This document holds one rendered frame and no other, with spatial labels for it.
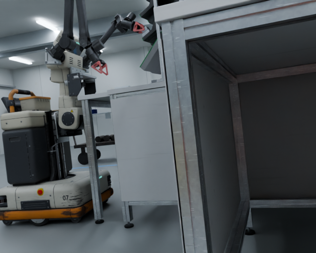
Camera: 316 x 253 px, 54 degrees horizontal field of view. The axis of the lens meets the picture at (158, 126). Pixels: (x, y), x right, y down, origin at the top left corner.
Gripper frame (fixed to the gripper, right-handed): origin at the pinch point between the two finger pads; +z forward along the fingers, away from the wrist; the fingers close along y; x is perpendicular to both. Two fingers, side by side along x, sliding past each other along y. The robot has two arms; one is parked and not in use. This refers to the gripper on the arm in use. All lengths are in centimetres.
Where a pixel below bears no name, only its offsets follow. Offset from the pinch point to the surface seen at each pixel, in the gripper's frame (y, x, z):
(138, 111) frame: -32, 49, 31
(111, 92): -34, 43, 10
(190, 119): -134, 23, 99
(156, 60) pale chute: 0.9, 17.8, 14.9
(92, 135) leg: -28, 77, 1
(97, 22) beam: 507, -19, -470
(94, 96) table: -29, 51, -5
